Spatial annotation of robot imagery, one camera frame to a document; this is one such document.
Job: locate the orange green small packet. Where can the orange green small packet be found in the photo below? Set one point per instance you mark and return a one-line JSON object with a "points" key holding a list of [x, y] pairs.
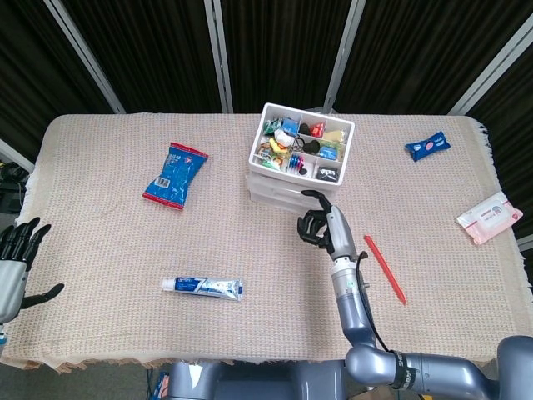
{"points": [[270, 159]]}

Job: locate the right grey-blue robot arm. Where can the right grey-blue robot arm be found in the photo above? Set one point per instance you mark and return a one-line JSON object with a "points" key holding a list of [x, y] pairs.
{"points": [[354, 308]]}

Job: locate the red plastic stick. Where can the red plastic stick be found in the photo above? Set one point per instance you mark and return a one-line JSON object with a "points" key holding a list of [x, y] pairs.
{"points": [[385, 271]]}

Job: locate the pink white wet wipes pack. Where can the pink white wet wipes pack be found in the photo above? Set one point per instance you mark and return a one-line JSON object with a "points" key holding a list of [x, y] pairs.
{"points": [[489, 216]]}

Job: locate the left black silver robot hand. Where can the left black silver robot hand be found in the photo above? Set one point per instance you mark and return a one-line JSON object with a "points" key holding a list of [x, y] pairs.
{"points": [[10, 283]]}

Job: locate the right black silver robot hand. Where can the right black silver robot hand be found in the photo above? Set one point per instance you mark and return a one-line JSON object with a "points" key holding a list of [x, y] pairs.
{"points": [[341, 233]]}

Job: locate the black pouch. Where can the black pouch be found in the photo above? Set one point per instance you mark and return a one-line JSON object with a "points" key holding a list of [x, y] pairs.
{"points": [[328, 173]]}

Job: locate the beige woven tablecloth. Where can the beige woven tablecloth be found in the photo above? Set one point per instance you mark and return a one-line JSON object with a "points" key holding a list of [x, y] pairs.
{"points": [[250, 250]]}

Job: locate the coloured disc stack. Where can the coloured disc stack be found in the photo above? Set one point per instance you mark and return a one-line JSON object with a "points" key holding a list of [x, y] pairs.
{"points": [[297, 163]]}

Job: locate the small blue snack packet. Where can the small blue snack packet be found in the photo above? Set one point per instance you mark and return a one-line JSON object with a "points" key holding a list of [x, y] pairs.
{"points": [[428, 146]]}

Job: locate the red small packet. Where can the red small packet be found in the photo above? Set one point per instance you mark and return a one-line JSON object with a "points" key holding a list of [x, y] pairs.
{"points": [[317, 130]]}

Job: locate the blue green small packet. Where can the blue green small packet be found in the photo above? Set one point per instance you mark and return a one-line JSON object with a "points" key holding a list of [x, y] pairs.
{"points": [[331, 153]]}

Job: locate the white organizer tray with items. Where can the white organizer tray with items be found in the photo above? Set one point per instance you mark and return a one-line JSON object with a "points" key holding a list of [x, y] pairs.
{"points": [[291, 173]]}

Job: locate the grey-blue robot torso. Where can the grey-blue robot torso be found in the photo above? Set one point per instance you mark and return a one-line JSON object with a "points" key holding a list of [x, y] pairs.
{"points": [[258, 383]]}

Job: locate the white round small item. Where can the white round small item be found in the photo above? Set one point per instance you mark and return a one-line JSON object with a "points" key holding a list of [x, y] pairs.
{"points": [[285, 137]]}

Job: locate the grey metal frame post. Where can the grey metal frame post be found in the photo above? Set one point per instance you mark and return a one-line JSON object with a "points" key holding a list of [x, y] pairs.
{"points": [[345, 52], [491, 77], [14, 155], [85, 56], [219, 56]]}

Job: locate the small black flat item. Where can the small black flat item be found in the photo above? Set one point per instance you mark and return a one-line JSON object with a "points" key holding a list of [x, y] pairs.
{"points": [[305, 129]]}

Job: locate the metal keyring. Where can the metal keyring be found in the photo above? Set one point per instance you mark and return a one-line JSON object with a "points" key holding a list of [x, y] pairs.
{"points": [[298, 143]]}

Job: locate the green patterned small item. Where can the green patterned small item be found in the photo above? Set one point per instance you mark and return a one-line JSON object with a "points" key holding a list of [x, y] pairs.
{"points": [[275, 126]]}

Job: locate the black lump item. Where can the black lump item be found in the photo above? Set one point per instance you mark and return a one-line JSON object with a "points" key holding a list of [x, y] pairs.
{"points": [[311, 147]]}

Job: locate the small black round cap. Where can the small black round cap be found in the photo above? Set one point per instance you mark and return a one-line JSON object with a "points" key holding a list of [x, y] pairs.
{"points": [[304, 171]]}

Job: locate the blue red-edged snack bag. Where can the blue red-edged snack bag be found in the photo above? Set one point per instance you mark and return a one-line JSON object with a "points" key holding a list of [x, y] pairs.
{"points": [[175, 177]]}

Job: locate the yellow small toy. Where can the yellow small toy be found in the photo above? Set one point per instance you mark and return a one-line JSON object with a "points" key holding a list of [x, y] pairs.
{"points": [[278, 146]]}

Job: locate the blue white toothpaste tube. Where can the blue white toothpaste tube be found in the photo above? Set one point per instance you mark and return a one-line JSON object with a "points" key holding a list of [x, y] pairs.
{"points": [[204, 288]]}

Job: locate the blue package on floor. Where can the blue package on floor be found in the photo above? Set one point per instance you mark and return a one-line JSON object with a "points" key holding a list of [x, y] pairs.
{"points": [[161, 385]]}

